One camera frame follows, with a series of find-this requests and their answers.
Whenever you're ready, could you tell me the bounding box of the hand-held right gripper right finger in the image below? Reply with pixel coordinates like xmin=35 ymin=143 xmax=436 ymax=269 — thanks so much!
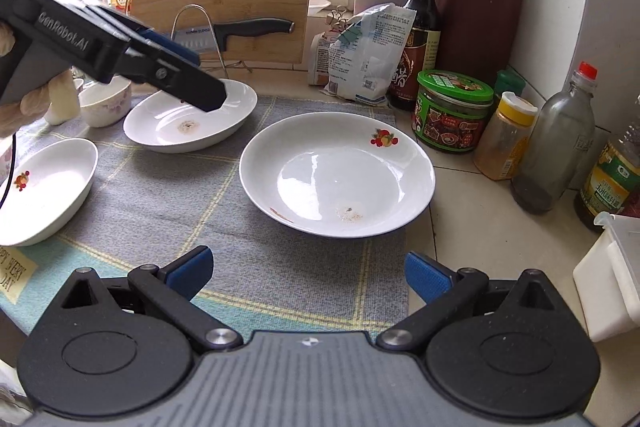
xmin=375 ymin=251 xmax=568 ymax=354

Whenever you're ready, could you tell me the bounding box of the white plate with fruit print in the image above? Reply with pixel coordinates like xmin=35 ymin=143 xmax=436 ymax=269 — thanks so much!
xmin=0 ymin=138 xmax=99 ymax=248
xmin=239 ymin=112 xmax=437 ymax=239

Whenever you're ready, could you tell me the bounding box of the small cream bottle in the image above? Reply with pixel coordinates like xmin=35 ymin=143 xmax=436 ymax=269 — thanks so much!
xmin=44 ymin=71 xmax=82 ymax=126

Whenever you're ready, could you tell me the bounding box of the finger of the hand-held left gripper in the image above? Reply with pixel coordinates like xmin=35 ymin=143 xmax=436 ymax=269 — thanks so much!
xmin=85 ymin=4 xmax=202 ymax=68
xmin=30 ymin=0 xmax=227 ymax=112

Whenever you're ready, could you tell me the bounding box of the thin black cable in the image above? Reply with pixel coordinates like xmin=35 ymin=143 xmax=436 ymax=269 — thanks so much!
xmin=0 ymin=131 xmax=17 ymax=210

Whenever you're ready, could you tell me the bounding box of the person's left hand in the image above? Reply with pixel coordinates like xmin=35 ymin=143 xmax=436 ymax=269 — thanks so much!
xmin=0 ymin=21 xmax=53 ymax=138

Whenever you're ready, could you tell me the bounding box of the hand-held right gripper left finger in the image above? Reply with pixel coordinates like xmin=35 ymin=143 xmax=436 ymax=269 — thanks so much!
xmin=59 ymin=245 xmax=242 ymax=354

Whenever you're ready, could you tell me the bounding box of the black-handled kitchen knife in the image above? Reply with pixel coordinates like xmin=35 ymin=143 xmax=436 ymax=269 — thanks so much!
xmin=172 ymin=18 xmax=296 ymax=54

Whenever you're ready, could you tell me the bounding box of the green lid sauce jar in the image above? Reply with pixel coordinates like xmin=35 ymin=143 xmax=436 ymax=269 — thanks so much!
xmin=411 ymin=69 xmax=496 ymax=154

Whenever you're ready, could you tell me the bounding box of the white plastic container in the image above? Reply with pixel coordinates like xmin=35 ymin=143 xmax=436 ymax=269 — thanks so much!
xmin=572 ymin=211 xmax=640 ymax=344

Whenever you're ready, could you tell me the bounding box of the clear glass bottle red cap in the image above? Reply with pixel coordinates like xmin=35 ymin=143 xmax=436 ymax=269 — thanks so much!
xmin=510 ymin=61 xmax=599 ymax=215

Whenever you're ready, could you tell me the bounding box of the dark red knife block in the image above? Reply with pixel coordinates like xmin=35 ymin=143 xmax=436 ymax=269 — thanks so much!
xmin=435 ymin=0 xmax=525 ymax=85

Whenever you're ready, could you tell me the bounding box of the dark soy sauce bottle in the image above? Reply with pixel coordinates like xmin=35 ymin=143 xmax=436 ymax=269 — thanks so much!
xmin=387 ymin=0 xmax=443 ymax=111

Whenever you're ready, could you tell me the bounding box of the white bowl with floral print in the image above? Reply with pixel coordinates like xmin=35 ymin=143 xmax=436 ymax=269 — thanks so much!
xmin=77 ymin=76 xmax=132 ymax=128

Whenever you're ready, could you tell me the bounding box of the white plastic bag blue print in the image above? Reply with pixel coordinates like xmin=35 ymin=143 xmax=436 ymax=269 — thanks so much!
xmin=324 ymin=3 xmax=418 ymax=106

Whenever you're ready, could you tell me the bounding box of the white ceramic plate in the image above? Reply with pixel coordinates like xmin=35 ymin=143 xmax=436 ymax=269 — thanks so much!
xmin=122 ymin=78 xmax=259 ymax=154

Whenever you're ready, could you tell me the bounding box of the yellow lid spice jar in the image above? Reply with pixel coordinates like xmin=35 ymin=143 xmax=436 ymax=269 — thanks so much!
xmin=472 ymin=91 xmax=539 ymax=182

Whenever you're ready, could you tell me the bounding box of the green lid spice jar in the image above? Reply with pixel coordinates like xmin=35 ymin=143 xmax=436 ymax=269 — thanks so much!
xmin=494 ymin=69 xmax=527 ymax=100

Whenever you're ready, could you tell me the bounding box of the red and white food bag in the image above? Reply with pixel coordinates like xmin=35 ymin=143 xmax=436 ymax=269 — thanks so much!
xmin=306 ymin=32 xmax=346 ymax=86

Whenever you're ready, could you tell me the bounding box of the plastic oil bottle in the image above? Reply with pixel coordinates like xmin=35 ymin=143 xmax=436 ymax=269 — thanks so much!
xmin=573 ymin=94 xmax=640 ymax=234

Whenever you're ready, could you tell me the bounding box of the grey blue checked cloth mat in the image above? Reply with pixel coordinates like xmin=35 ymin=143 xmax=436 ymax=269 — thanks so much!
xmin=0 ymin=94 xmax=418 ymax=338

